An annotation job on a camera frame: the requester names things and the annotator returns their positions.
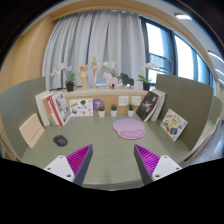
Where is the purple mouse pad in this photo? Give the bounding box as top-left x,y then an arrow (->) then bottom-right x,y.
113,118 -> 146,139

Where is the pink wooden horse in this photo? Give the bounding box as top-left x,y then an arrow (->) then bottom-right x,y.
103,73 -> 118,89

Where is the green right desk partition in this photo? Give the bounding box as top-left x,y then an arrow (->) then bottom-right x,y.
156,74 -> 213,150

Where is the black wooden horse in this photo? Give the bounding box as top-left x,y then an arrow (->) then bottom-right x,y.
120,73 -> 134,86

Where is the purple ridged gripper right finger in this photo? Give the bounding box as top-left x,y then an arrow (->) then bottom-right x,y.
134,144 -> 181,185

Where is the white wall socket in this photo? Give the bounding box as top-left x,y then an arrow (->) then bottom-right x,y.
118,96 -> 129,106
132,96 -> 141,106

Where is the grey curtain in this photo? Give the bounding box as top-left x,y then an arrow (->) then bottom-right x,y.
42,10 -> 146,90

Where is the white book behind black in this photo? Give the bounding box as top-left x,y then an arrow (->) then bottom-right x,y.
150,89 -> 166,121

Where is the small potted succulent left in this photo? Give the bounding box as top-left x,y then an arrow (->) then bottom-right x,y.
98,105 -> 105,118

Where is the green desk partition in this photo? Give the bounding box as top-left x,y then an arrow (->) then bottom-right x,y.
0,78 -> 46,158
156,74 -> 213,150

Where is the white orchid black pot left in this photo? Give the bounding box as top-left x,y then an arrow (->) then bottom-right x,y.
50,64 -> 75,92

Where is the small potted succulent middle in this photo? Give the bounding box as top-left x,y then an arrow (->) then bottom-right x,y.
110,104 -> 118,117

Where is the green left desk partition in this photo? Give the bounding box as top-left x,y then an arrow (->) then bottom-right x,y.
0,78 -> 46,158

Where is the white wall socket right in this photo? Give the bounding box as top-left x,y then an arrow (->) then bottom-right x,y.
132,96 -> 141,106

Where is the wooden desk shelf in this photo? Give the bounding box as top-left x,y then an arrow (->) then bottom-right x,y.
64,86 -> 146,115

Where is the red white magazine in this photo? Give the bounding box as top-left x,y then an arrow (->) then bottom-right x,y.
49,91 -> 71,126

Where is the white book spine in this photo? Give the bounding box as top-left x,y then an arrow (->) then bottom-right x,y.
35,91 -> 51,126

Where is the white wall socket left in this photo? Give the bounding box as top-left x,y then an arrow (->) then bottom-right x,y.
118,96 -> 129,106

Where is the small potted succulent right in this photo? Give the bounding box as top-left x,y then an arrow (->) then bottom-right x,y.
128,104 -> 134,117

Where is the sticker sheet on shelf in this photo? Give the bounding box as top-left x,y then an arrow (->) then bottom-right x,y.
69,99 -> 93,117

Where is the wooden hand model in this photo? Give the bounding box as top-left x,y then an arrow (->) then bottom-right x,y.
78,64 -> 88,90

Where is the colourful sticker card right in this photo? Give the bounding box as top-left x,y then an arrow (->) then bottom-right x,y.
160,109 -> 188,141

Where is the white orchid black pot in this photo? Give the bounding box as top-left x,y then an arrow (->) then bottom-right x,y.
50,64 -> 75,92
138,62 -> 159,91

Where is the white orchid black pot right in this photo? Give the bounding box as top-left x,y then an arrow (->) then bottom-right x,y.
138,62 -> 159,91

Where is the wooden mannequin figure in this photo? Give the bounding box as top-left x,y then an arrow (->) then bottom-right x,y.
91,57 -> 101,83

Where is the black computer mouse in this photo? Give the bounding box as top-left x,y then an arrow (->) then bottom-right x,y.
53,135 -> 68,147

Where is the purple round number seven sign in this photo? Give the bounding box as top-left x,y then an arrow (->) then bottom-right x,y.
93,98 -> 105,112

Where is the small potted succulent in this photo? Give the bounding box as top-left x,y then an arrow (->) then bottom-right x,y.
110,104 -> 118,117
128,104 -> 134,117
98,105 -> 105,118

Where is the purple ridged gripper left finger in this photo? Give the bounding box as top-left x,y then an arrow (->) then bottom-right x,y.
44,145 -> 93,186

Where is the beige card with red text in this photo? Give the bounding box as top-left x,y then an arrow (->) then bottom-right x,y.
19,113 -> 45,148

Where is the white orchid behind horses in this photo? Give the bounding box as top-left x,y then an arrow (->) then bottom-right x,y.
103,61 -> 119,79

